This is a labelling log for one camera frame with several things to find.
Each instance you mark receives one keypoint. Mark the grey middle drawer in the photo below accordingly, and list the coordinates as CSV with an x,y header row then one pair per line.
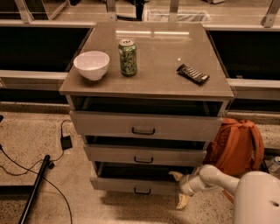
x,y
144,155

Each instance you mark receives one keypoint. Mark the orange backpack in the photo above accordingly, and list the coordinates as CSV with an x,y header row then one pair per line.
x,y
237,148

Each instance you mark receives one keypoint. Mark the white bowl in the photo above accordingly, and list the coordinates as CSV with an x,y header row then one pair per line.
x,y
92,65

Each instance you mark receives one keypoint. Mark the grey top drawer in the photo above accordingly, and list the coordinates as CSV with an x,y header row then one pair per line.
x,y
167,127

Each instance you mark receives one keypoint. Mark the grey drawer cabinet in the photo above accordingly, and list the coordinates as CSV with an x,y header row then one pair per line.
x,y
156,88

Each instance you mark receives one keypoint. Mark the silver can on floor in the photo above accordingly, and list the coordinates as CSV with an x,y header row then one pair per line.
x,y
275,164

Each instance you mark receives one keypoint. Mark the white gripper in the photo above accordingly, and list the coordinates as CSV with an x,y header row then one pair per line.
x,y
185,184

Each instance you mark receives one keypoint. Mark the black power adapter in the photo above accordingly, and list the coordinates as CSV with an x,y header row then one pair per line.
x,y
66,142

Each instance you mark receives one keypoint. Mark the green soda can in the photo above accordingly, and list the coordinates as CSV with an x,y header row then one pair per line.
x,y
128,57

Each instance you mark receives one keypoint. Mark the grey bottom drawer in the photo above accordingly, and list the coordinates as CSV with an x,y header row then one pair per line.
x,y
137,178

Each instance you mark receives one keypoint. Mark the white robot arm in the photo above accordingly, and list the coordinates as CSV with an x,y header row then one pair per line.
x,y
256,193

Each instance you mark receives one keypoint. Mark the black pole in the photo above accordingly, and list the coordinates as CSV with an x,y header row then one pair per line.
x,y
34,190

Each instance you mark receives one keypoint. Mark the grey drawer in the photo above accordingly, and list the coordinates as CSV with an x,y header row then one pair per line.
x,y
144,155
137,178
167,127

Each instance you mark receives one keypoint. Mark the black snack bar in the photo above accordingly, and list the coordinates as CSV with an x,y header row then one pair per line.
x,y
192,74

